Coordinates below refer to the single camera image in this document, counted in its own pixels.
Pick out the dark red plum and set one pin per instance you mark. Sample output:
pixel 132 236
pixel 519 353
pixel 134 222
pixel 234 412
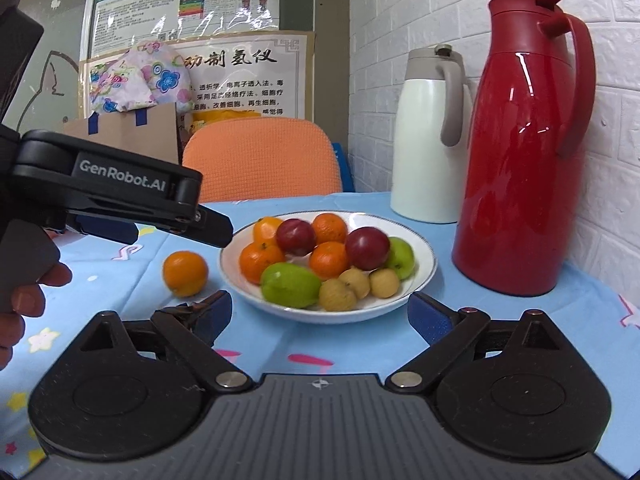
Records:
pixel 367 248
pixel 296 236

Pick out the blue cartoon tablecloth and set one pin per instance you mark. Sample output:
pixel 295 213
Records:
pixel 500 320

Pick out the floral cloth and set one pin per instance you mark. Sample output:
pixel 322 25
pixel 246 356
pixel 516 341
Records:
pixel 130 80

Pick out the brown longan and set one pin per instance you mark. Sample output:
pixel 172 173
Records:
pixel 356 280
pixel 384 282
pixel 338 295

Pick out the cardboard box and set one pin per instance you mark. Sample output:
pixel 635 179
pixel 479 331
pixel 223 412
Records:
pixel 145 140

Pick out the round green jujube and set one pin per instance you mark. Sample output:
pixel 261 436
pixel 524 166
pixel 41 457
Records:
pixel 402 257

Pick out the plastic-covered wall poster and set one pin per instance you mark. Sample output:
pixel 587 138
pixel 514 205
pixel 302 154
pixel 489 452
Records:
pixel 150 0

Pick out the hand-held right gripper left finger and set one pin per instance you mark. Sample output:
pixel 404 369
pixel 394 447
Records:
pixel 220 312

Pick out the red thermos jug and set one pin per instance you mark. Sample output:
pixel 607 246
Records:
pixel 515 185

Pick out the orange chair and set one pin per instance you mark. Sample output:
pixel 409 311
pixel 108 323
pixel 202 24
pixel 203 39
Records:
pixel 260 160

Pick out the person's left hand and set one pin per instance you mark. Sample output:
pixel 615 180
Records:
pixel 27 302

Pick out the large smooth orange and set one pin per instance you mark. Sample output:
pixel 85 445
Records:
pixel 185 272
pixel 265 230

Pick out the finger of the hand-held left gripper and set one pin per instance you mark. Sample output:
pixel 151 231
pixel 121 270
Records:
pixel 212 230
pixel 110 232

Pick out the yellow bag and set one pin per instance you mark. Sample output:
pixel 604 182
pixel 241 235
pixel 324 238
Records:
pixel 220 117

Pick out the white plate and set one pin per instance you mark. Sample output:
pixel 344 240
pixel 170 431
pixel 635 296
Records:
pixel 300 315

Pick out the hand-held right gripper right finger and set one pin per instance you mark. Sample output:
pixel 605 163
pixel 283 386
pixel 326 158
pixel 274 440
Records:
pixel 430 317

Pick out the framed text poster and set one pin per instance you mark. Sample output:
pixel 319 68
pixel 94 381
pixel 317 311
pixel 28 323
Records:
pixel 250 85

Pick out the small mandarin orange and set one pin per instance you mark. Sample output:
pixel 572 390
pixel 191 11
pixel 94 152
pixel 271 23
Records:
pixel 257 262
pixel 329 259
pixel 331 226

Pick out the long green jujube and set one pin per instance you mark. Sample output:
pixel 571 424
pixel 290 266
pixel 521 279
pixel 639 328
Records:
pixel 287 285

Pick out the white thermos jug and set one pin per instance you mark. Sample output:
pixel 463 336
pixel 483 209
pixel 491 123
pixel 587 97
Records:
pixel 420 160

